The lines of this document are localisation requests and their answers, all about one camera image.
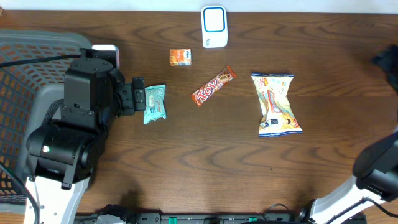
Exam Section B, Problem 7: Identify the orange snack packet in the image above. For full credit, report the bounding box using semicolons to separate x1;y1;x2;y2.
169;49;192;66

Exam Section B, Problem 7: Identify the grey plastic shopping basket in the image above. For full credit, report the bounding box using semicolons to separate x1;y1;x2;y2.
0;29;94;214

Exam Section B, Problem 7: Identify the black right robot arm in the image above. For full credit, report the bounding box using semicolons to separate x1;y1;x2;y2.
295;131;397;224

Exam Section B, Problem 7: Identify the cream snack chips bag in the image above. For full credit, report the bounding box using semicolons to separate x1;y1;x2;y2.
251;73;303;137

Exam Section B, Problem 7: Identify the white barcode scanner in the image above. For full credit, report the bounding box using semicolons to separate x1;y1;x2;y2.
201;6;228;49

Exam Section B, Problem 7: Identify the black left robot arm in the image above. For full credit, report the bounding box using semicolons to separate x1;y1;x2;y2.
24;45;146;223

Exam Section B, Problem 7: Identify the orange Top chocolate bar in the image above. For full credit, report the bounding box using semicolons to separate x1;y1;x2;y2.
191;65;237;107

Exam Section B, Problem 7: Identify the mint green wipes pack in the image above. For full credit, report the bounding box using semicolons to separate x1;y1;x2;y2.
143;85;167;124

